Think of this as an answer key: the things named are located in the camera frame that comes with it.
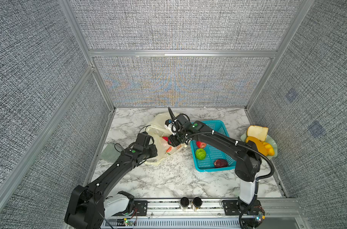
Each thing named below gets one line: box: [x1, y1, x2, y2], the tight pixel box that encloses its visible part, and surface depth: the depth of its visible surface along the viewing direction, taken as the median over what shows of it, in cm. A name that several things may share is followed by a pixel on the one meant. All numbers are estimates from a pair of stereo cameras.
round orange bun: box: [245, 135, 268, 156], surface depth 94 cm
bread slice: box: [246, 124, 269, 142], surface depth 97 cm
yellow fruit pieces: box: [263, 142, 276, 157], surface depth 90 cm
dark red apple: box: [214, 158, 228, 168], surface depth 86 cm
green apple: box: [194, 147, 207, 161], surface depth 90 cm
